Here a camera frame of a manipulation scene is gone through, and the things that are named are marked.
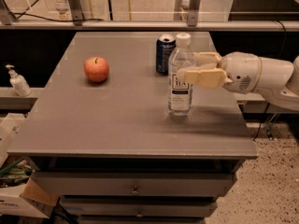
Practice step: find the clear plastic bottle white cap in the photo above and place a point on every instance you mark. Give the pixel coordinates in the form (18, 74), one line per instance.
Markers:
(180, 92)

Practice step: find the metal railing frame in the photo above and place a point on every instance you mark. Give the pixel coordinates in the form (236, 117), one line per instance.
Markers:
(151, 15)

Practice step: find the blue soda can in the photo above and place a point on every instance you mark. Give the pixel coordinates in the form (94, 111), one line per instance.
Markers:
(165, 44)

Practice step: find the drawer knob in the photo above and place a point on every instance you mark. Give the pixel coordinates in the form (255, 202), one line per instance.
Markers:
(135, 191)
(139, 214)

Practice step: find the red apple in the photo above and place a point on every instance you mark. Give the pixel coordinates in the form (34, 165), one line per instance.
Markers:
(96, 69)

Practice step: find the lower drawer knob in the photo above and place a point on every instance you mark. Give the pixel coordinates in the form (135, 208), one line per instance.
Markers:
(139, 214)

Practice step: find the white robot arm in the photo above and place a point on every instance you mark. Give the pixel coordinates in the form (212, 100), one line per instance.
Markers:
(274, 79)

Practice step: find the grey drawer cabinet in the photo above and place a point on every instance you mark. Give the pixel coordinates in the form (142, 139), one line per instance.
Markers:
(91, 143)

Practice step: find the upper drawer knob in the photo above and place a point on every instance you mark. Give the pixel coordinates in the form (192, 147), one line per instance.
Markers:
(135, 191)

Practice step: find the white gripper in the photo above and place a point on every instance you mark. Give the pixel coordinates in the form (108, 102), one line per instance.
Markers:
(240, 71)

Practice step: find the white pump dispenser bottle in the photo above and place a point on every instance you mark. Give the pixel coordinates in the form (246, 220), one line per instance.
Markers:
(18, 82)

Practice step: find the white cardboard box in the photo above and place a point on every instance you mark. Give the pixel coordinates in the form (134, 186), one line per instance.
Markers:
(27, 200)

